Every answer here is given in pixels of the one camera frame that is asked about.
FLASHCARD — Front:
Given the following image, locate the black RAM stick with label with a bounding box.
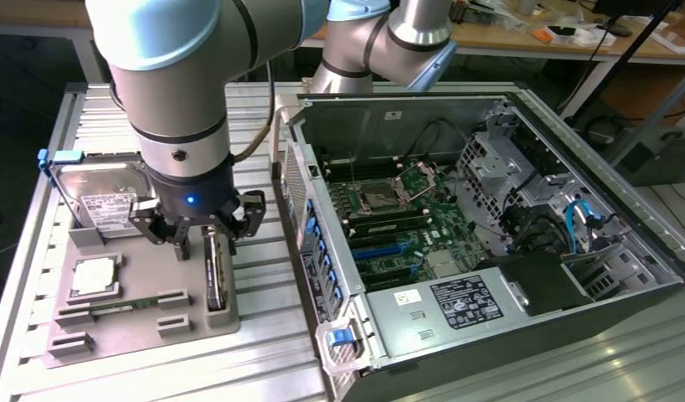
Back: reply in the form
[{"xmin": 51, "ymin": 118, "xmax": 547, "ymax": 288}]
[{"xmin": 345, "ymin": 213, "xmax": 432, "ymax": 240}]

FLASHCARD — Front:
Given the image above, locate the green RAM stick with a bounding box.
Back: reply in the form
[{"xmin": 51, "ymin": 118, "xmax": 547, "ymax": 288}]
[{"xmin": 89, "ymin": 296, "xmax": 161, "ymax": 313}]

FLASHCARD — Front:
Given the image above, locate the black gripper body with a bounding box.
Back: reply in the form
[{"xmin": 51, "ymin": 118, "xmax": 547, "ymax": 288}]
[{"xmin": 146, "ymin": 157, "xmax": 241, "ymax": 227}]

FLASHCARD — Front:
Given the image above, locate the aluminium frame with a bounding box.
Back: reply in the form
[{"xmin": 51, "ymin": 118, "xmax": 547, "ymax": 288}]
[{"xmin": 608, "ymin": 73, "xmax": 685, "ymax": 168}]

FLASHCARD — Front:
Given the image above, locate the blue case latch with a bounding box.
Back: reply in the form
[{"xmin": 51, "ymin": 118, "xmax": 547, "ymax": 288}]
[{"xmin": 325, "ymin": 329, "xmax": 357, "ymax": 347}]

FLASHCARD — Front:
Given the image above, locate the wooden desk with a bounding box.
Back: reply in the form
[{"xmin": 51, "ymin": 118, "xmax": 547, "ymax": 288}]
[{"xmin": 0, "ymin": 0, "xmax": 685, "ymax": 85}]

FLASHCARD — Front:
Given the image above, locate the black monitor stand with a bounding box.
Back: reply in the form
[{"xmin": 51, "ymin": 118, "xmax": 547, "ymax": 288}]
[{"xmin": 591, "ymin": 0, "xmax": 634, "ymax": 37}]

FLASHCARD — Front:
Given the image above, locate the graphics card with metal bracket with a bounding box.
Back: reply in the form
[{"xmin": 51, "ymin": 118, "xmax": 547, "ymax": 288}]
[{"xmin": 198, "ymin": 224, "xmax": 230, "ymax": 313}]

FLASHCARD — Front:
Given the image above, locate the black expansion slot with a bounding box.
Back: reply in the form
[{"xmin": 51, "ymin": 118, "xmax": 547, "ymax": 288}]
[{"xmin": 360, "ymin": 267, "xmax": 413, "ymax": 288}]

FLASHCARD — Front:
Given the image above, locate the blue expansion slot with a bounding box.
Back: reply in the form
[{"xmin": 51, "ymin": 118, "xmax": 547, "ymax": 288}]
[{"xmin": 349, "ymin": 244, "xmax": 411, "ymax": 261}]

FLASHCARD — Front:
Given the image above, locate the green motherboard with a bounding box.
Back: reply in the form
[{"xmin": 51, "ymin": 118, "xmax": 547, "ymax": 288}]
[{"xmin": 321, "ymin": 158, "xmax": 488, "ymax": 292}]

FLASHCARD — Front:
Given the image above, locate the open black PC case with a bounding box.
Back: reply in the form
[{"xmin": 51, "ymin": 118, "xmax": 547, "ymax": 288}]
[{"xmin": 268, "ymin": 81, "xmax": 685, "ymax": 402}]

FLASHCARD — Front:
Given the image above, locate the grey parts rack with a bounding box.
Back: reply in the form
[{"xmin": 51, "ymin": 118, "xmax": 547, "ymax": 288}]
[{"xmin": 38, "ymin": 225, "xmax": 242, "ymax": 370}]

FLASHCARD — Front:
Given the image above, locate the metal disk bay cage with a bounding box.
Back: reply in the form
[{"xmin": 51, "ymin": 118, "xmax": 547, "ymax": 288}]
[{"xmin": 455, "ymin": 100, "xmax": 560, "ymax": 219}]

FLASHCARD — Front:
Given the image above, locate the silver CPU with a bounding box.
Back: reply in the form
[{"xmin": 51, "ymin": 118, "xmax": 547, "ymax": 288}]
[{"xmin": 71, "ymin": 258, "xmax": 120, "ymax": 296}]

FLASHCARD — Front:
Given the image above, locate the black wire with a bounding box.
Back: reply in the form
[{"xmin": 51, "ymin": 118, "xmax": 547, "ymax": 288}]
[{"xmin": 408, "ymin": 119, "xmax": 468, "ymax": 162}]

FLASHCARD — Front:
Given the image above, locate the blue wire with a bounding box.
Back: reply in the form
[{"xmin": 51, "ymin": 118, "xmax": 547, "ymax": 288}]
[{"xmin": 564, "ymin": 200, "xmax": 606, "ymax": 255}]

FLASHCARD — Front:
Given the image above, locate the metal socket cover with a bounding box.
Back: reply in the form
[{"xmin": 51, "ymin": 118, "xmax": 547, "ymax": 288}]
[{"xmin": 393, "ymin": 161, "xmax": 441, "ymax": 198}]

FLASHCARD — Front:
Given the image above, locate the CPU socket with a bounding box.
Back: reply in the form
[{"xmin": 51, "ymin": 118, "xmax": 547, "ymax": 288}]
[{"xmin": 357, "ymin": 179, "xmax": 415, "ymax": 210}]

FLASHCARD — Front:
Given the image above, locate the black tripod pole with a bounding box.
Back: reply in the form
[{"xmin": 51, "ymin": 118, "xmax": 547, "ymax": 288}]
[{"xmin": 558, "ymin": 0, "xmax": 680, "ymax": 121}]

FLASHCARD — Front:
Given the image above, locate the grey power supply unit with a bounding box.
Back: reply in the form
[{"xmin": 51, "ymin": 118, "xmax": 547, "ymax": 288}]
[{"xmin": 363, "ymin": 267, "xmax": 531, "ymax": 359}]

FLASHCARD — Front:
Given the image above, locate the silver chipset heatsink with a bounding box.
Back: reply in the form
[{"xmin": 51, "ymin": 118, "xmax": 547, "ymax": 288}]
[{"xmin": 428, "ymin": 253, "xmax": 465, "ymax": 277}]

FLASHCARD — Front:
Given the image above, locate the hard disk in blue carrier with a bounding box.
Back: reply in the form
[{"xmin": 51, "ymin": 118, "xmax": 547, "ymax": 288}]
[{"xmin": 37, "ymin": 148, "xmax": 153, "ymax": 240}]

